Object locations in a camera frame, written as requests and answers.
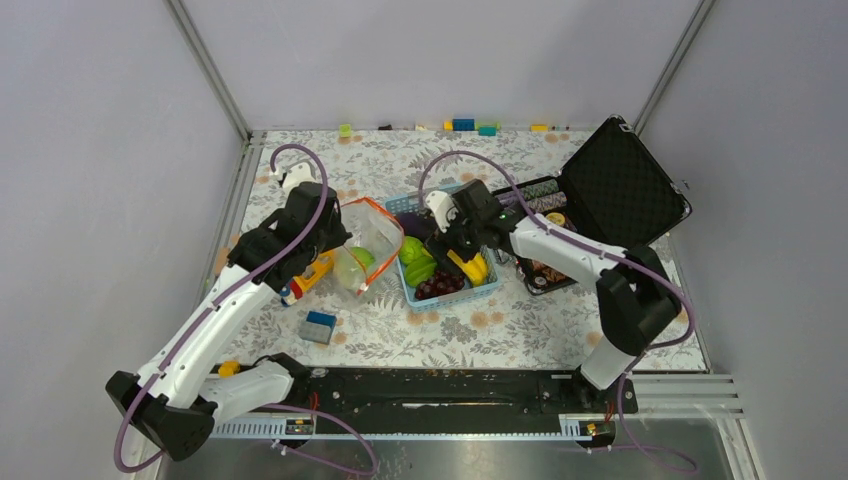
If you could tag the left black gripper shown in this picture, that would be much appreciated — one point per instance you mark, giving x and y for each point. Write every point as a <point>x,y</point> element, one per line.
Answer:
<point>340,234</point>

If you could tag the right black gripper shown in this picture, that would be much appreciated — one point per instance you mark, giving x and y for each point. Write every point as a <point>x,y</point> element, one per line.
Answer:
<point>439,243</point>

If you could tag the yellow banana bunch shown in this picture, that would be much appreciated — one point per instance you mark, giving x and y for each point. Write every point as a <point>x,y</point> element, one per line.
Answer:
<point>475,269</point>

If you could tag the clear zip top bag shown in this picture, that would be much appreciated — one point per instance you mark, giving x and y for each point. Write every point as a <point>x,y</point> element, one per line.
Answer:
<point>376,238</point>

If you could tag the green white cabbage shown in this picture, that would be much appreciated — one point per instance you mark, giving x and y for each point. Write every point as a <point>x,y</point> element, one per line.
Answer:
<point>351,267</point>

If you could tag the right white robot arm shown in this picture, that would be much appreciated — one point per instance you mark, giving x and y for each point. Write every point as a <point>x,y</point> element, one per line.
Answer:
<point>635,298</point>

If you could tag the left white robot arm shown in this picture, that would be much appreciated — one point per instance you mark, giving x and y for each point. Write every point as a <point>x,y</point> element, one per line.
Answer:
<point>173,400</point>

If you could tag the yellow orange toy truck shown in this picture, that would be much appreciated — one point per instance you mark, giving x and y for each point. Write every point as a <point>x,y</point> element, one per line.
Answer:
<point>298,286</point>

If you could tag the dark purple eggplant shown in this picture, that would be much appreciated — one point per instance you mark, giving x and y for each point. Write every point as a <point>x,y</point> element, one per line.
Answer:
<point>416,225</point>

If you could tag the dark purple grapes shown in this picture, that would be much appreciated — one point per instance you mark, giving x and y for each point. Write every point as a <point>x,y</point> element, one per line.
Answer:
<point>440,284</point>

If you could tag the green pepper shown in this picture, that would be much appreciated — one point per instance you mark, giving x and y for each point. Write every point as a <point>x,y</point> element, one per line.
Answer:
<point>411,250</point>

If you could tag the green star fruit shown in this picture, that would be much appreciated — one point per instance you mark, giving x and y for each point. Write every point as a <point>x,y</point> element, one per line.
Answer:
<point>419,270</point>

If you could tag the blue yellow toy bricks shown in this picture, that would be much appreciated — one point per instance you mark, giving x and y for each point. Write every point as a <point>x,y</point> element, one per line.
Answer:
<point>472,125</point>

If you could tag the wooden block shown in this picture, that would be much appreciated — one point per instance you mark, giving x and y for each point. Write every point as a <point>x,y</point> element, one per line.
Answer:
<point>221,260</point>

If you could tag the blue grey block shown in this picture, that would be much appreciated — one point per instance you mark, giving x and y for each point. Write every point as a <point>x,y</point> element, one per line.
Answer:
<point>317,327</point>

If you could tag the black poker chip case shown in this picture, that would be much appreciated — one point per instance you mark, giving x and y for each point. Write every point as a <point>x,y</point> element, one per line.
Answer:
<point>612,190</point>

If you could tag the floral table mat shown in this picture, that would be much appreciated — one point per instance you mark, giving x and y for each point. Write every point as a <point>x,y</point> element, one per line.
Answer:
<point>509,328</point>

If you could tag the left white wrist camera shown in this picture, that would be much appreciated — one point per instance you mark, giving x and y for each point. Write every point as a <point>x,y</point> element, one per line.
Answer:
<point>294,176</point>

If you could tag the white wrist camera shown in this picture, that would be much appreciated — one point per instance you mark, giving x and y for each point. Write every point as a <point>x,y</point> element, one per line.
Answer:
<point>294,176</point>
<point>442,208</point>

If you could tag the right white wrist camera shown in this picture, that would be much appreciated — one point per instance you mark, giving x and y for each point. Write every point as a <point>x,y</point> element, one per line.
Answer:
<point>442,208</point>

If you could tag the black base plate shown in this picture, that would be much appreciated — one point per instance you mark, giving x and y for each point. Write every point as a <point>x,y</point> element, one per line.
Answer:
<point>386,401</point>

